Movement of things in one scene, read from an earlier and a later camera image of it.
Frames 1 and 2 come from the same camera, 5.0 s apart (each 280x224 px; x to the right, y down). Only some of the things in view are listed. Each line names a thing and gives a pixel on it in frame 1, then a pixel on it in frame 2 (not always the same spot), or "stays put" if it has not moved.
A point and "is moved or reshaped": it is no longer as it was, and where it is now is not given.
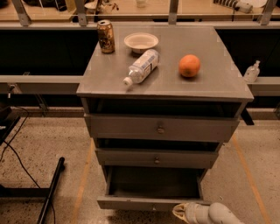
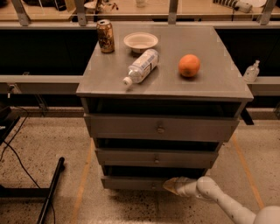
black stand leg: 37,192 stays put
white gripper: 192,212 -> 185,189
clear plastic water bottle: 142,68 stays put
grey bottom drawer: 151,188 is moved or reshaped
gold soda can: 106,36 stays put
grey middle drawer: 157,157 stays put
